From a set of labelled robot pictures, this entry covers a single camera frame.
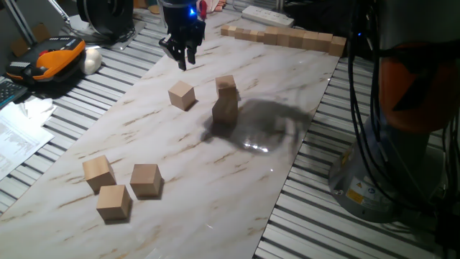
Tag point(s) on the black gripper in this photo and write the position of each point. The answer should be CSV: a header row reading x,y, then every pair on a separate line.
x,y
179,21

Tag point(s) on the large wooden cube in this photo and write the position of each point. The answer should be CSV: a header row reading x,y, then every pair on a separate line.
x,y
225,111
337,46
145,180
98,172
113,202
296,39
181,95
270,36
309,41
283,37
225,84
323,42

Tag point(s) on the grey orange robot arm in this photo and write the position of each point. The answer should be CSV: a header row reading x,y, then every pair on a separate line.
x,y
406,90

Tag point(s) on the small wooden cube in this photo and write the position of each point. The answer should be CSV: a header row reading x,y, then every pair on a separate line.
x,y
254,36
247,35
225,30
239,33
232,31
261,37

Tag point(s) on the round cardboard cup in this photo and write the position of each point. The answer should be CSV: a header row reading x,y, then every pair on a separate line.
x,y
154,9
140,3

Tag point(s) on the pink folded cloth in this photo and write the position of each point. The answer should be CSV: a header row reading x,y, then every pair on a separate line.
x,y
215,4

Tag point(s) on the black round spool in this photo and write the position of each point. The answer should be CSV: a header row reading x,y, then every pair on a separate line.
x,y
108,16

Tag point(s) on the white power strip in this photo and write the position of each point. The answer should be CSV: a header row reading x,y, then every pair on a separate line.
x,y
267,16

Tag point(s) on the orange black teach pendant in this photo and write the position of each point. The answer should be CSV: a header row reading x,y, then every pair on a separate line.
x,y
54,59

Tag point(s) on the marble pattern board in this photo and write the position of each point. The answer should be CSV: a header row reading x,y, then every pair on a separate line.
x,y
215,180

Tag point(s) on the thin metal rod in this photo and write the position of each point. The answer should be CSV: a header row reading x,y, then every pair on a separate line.
x,y
59,11

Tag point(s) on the black bag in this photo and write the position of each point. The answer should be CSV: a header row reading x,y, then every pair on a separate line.
x,y
316,14

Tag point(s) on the brown cardboard piece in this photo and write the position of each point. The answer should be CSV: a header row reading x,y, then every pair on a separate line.
x,y
18,46
40,32

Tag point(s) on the crumpled white tissue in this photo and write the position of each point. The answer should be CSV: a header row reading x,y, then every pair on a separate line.
x,y
37,109

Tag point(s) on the black keyboard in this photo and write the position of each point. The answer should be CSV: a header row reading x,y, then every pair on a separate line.
x,y
9,91

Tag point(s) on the printed paper sheets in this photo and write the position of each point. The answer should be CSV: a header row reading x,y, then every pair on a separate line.
x,y
18,140

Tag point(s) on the grey metal base plate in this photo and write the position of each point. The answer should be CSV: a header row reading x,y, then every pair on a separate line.
x,y
122,41

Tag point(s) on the slanted aluminium frame beam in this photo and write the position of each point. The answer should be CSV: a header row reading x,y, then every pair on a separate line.
x,y
19,21

